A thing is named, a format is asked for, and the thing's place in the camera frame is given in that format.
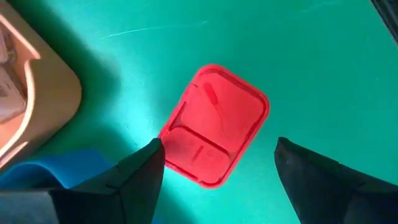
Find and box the black table edge rail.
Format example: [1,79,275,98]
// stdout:
[371,0,398,46]

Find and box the blue plastic bin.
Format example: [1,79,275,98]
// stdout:
[0,148,113,191]

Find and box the red paprika spice tin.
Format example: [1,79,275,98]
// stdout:
[157,63,271,190]

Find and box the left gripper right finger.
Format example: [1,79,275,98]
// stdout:
[274,136,398,224]

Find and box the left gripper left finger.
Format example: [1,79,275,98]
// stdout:
[49,138,166,224]

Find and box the orange plastic bin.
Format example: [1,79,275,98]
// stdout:
[0,0,83,170]

